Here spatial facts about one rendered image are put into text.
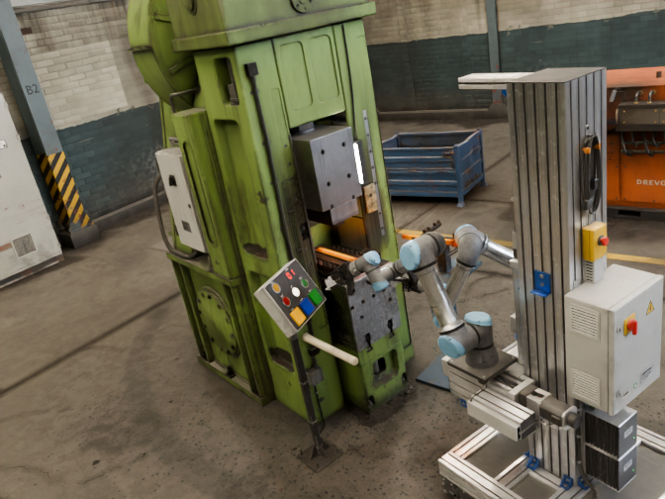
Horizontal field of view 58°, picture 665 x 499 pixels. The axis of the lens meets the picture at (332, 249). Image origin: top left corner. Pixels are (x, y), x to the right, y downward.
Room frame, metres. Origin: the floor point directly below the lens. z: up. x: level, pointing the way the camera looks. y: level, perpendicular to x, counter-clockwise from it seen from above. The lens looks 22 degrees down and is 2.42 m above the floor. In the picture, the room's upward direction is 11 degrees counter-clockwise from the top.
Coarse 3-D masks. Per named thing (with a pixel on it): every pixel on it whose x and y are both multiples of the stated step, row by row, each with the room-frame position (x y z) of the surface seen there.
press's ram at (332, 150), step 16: (320, 128) 3.43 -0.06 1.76; (336, 128) 3.34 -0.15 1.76; (304, 144) 3.18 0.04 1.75; (320, 144) 3.18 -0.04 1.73; (336, 144) 3.24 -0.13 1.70; (352, 144) 3.31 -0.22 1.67; (304, 160) 3.20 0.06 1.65; (320, 160) 3.17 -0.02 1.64; (336, 160) 3.23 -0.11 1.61; (352, 160) 3.30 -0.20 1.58; (304, 176) 3.23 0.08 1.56; (320, 176) 3.16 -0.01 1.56; (336, 176) 3.22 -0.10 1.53; (352, 176) 3.29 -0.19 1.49; (304, 192) 3.25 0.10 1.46; (320, 192) 3.14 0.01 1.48; (336, 192) 3.21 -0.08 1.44; (352, 192) 3.28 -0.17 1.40; (320, 208) 3.16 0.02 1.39
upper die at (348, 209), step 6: (354, 198) 3.28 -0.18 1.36; (342, 204) 3.23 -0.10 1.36; (348, 204) 3.25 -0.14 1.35; (354, 204) 3.28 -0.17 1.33; (312, 210) 3.31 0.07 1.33; (330, 210) 3.17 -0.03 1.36; (336, 210) 3.20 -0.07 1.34; (342, 210) 3.22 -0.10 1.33; (348, 210) 3.25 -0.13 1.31; (354, 210) 3.27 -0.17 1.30; (312, 216) 3.32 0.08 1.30; (318, 216) 3.27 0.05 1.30; (324, 216) 3.22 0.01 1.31; (330, 216) 3.18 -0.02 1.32; (336, 216) 3.19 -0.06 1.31; (342, 216) 3.22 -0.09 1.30; (348, 216) 3.24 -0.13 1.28; (324, 222) 3.23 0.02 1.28; (330, 222) 3.19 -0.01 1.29; (336, 222) 3.19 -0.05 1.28
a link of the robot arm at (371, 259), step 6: (372, 252) 2.67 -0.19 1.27; (360, 258) 2.69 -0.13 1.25; (366, 258) 2.66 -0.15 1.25; (372, 258) 2.64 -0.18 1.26; (378, 258) 2.67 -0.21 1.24; (360, 264) 2.67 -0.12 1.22; (366, 264) 2.65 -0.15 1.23; (372, 264) 2.65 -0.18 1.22; (360, 270) 2.68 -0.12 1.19; (366, 270) 2.65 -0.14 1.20
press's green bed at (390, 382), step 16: (384, 336) 3.24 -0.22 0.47; (400, 336) 3.31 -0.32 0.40; (352, 352) 3.15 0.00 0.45; (368, 352) 3.15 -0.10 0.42; (384, 352) 3.23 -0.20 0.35; (400, 352) 3.31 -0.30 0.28; (352, 368) 3.18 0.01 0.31; (368, 368) 3.15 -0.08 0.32; (384, 368) 3.29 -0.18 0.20; (400, 368) 3.29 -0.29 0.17; (352, 384) 3.21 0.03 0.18; (368, 384) 3.13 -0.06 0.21; (384, 384) 3.20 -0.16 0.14; (400, 384) 3.28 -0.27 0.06; (352, 400) 3.23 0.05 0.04; (368, 400) 3.15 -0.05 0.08; (384, 400) 3.19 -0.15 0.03
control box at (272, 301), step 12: (288, 264) 2.90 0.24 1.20; (300, 264) 2.96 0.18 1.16; (276, 276) 2.78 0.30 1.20; (300, 276) 2.89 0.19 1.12; (264, 288) 2.68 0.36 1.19; (288, 288) 2.78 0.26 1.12; (300, 288) 2.83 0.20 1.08; (312, 288) 2.89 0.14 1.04; (264, 300) 2.68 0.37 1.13; (276, 300) 2.67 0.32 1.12; (300, 300) 2.77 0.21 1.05; (324, 300) 2.88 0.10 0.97; (276, 312) 2.65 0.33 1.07; (288, 312) 2.66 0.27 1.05; (312, 312) 2.76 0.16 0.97; (288, 324) 2.63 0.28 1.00; (288, 336) 2.64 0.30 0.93
